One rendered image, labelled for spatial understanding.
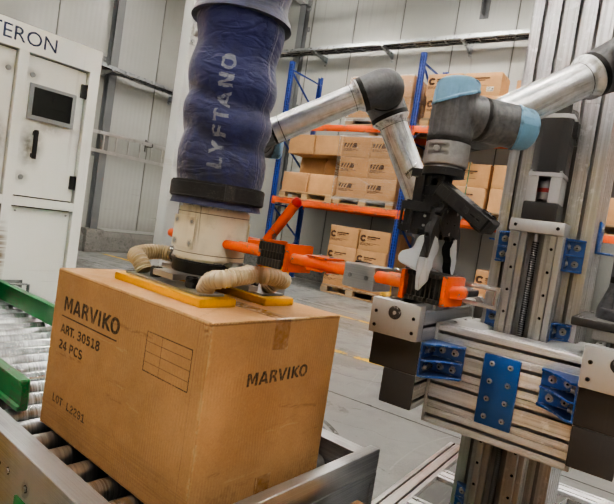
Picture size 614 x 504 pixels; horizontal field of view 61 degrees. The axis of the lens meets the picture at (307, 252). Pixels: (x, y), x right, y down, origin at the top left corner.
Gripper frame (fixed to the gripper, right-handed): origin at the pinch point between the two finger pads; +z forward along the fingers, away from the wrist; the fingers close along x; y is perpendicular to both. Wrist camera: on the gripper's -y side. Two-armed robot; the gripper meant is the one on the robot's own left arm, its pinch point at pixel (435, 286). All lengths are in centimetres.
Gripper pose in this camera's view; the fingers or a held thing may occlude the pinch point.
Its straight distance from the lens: 92.3
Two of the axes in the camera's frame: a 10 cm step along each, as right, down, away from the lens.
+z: -1.6, 9.9, 0.5
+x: -6.4, -0.6, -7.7
